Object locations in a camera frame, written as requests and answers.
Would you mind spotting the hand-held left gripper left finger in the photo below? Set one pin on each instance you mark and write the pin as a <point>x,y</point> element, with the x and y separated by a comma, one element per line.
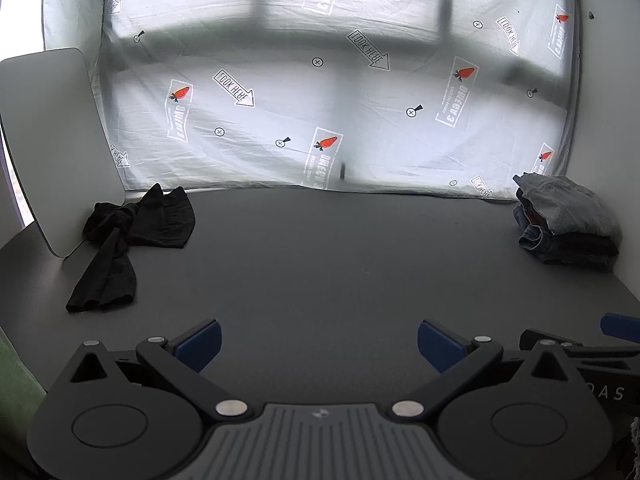
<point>200,346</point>

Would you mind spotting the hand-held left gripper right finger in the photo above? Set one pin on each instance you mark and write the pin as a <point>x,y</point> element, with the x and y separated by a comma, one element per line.
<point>436,346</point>

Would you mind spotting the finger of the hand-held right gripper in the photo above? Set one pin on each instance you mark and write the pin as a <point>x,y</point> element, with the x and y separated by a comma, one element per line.
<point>600,351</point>
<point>622,326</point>

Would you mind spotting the black knit sweater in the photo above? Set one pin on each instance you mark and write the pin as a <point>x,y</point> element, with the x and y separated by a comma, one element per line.
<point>155,220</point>

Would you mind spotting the folded grey garment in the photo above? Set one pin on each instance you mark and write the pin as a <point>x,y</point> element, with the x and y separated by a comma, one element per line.
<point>570,205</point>

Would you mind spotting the folded red garment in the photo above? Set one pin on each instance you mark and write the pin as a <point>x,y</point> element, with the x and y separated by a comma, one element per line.
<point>533,218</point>

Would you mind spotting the green cloth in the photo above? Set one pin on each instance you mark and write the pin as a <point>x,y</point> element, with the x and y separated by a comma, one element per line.
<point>17,375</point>

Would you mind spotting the grey rounded board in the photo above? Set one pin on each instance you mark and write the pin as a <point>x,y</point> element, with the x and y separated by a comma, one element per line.
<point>55,150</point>

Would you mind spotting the white printed sheet curtain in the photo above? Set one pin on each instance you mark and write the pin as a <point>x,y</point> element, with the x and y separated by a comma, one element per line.
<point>300,85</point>

